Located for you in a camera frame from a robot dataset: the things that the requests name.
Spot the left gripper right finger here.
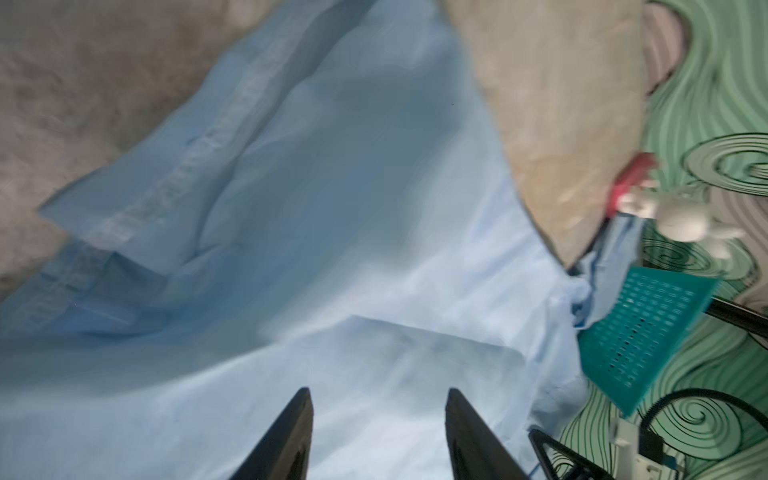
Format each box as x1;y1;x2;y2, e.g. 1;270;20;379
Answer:
445;388;528;480

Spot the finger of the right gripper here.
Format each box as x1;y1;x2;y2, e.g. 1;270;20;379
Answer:
528;429;612;480

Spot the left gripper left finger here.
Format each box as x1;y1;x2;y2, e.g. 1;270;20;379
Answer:
230;387;314;480

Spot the light blue long sleeve shirt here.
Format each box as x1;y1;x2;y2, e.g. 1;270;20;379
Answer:
1;1;643;479

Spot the teal plastic basket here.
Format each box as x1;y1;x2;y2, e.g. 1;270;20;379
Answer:
578;266;720;416

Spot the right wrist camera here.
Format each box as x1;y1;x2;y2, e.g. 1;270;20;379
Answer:
609;418;680;480

